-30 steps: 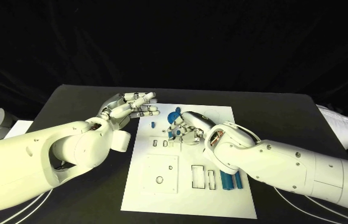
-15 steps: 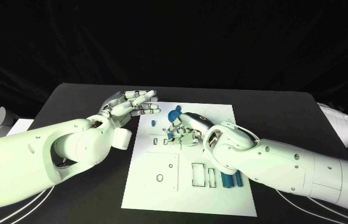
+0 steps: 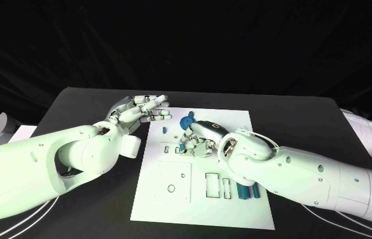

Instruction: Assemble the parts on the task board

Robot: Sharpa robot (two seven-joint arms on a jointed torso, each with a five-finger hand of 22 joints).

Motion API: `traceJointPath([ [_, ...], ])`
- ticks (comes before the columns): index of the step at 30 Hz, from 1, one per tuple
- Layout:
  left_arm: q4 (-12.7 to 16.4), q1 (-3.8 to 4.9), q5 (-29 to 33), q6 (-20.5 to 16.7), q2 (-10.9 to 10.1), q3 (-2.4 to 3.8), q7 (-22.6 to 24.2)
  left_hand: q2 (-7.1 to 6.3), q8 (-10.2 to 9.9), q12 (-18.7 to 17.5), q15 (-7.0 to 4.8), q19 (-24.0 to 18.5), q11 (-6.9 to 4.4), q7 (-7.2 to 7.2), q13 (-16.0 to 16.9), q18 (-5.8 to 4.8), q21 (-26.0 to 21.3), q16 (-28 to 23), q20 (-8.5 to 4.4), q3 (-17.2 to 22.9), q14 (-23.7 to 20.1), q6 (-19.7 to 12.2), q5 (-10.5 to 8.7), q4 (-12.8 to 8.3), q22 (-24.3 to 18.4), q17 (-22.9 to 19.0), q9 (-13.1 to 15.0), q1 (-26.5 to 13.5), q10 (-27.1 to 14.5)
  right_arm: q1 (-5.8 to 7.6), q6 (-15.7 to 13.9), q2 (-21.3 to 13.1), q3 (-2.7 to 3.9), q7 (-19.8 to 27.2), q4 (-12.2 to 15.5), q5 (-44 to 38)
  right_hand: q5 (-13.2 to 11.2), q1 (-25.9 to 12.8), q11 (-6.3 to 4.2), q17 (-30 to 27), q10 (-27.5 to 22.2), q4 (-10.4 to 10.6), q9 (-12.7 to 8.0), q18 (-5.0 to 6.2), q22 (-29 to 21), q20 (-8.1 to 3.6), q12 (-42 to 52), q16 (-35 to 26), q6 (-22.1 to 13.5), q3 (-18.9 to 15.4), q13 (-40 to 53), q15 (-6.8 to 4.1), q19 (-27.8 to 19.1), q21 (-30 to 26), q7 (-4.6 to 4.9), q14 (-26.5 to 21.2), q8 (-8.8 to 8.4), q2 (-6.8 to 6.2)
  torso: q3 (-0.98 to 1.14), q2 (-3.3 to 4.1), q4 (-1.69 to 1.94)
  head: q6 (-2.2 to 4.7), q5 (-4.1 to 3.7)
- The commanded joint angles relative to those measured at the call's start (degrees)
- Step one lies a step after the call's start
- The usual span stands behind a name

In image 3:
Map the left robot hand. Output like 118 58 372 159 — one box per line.
106 95 173 137

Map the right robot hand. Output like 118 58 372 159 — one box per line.
177 120 230 159

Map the white task board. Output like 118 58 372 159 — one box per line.
129 107 275 231

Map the blue gear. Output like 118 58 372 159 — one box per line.
178 115 197 131

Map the thick blue long cylinder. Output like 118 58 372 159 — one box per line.
235 182 251 200

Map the white paper sheet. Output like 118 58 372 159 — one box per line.
0 112 37 146
339 107 372 157

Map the white cable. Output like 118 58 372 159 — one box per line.
0 201 50 228
236 128 281 150
0 196 60 239
301 203 372 238
334 211 372 228

